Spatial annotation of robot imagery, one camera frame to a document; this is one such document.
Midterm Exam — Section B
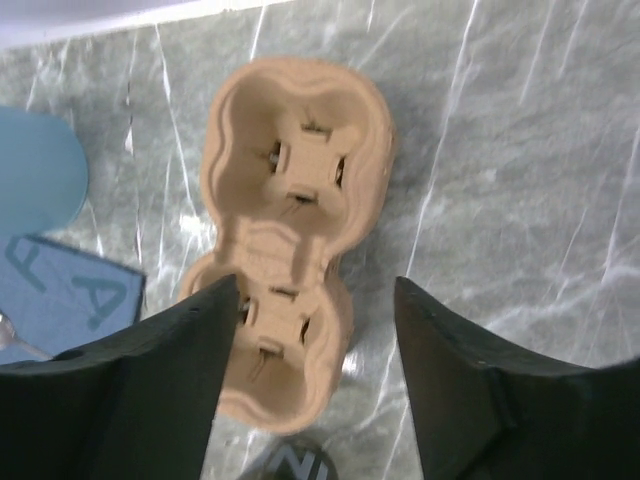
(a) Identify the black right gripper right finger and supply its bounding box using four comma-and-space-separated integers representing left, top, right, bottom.
394, 277, 639, 479

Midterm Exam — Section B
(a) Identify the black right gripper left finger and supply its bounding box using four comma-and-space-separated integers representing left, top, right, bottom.
1, 275, 238, 479

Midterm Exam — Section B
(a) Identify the dark translucent coffee cup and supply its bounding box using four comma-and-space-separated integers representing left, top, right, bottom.
239, 437, 339, 480

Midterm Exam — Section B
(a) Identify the brown cardboard cup carrier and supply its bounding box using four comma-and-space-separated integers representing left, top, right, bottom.
180, 56, 395, 435

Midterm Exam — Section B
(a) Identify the blue lettered placemat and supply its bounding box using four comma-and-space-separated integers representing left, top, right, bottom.
1, 235, 146, 356

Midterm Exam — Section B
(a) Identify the silver spoon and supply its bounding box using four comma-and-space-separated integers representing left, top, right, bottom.
0, 313, 53, 361

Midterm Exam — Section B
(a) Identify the blue straw holder cup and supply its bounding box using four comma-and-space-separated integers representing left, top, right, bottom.
1, 106, 89, 236

